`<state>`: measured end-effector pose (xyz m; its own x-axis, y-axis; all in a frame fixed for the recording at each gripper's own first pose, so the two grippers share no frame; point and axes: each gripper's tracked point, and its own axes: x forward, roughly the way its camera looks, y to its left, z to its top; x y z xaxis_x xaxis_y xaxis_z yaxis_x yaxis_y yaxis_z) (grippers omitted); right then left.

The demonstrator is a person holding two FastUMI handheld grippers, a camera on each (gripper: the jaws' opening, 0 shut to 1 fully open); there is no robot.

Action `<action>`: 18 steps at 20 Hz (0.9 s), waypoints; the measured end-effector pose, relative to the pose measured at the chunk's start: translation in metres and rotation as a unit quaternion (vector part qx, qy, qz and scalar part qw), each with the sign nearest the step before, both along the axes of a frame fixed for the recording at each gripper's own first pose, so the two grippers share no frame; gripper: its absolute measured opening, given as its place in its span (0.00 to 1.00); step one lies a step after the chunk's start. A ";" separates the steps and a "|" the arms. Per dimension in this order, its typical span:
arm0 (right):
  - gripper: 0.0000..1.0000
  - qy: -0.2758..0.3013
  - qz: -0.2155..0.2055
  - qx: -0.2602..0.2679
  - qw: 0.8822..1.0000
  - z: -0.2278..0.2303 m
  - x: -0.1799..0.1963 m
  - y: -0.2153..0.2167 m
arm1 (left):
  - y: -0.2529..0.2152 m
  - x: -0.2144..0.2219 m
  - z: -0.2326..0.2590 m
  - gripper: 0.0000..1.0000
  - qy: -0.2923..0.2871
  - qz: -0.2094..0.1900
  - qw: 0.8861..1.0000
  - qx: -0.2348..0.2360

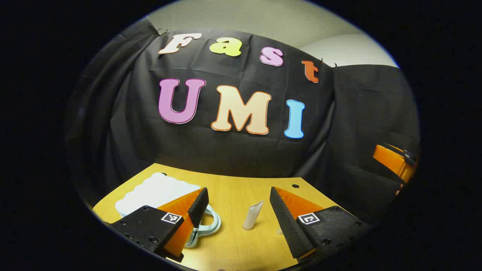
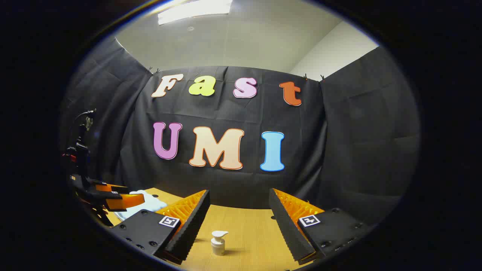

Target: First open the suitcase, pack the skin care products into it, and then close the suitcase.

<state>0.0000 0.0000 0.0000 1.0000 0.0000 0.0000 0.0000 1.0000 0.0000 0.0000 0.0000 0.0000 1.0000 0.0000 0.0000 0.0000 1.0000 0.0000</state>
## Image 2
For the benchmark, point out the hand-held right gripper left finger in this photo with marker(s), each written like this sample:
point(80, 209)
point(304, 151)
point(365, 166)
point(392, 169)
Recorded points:
point(188, 229)

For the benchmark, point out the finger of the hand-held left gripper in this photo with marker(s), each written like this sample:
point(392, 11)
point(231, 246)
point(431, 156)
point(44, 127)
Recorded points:
point(109, 187)
point(124, 201)

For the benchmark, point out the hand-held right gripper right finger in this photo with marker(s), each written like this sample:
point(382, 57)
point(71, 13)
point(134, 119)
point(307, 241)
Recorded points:
point(286, 229)

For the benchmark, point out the light blue suitcase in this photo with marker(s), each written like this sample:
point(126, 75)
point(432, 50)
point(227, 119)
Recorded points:
point(150, 203)

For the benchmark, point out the white pump bottle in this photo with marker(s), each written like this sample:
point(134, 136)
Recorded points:
point(217, 246)

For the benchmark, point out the black backdrop cloth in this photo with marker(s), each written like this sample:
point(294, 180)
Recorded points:
point(339, 150)

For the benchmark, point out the ceiling light panel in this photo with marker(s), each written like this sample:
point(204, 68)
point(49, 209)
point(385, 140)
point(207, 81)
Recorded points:
point(192, 9)

